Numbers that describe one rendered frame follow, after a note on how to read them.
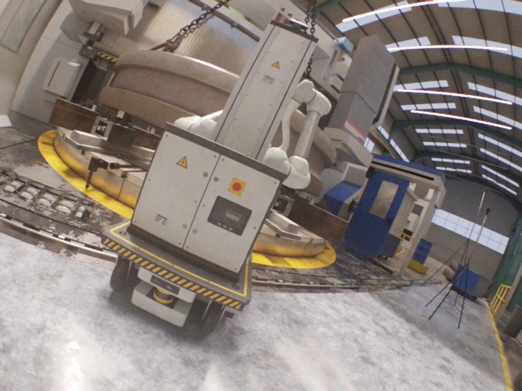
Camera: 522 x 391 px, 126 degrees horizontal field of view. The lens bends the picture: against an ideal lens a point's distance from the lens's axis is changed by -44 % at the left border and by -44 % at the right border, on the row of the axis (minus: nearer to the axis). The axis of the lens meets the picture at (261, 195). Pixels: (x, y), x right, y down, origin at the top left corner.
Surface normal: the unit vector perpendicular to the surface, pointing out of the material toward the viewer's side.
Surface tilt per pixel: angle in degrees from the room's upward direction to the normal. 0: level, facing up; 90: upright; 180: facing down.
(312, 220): 90
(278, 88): 90
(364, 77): 90
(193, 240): 90
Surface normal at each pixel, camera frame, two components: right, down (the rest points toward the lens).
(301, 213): -0.50, -0.15
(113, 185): 0.00, 0.09
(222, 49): 0.49, 0.29
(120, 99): -0.30, -0.05
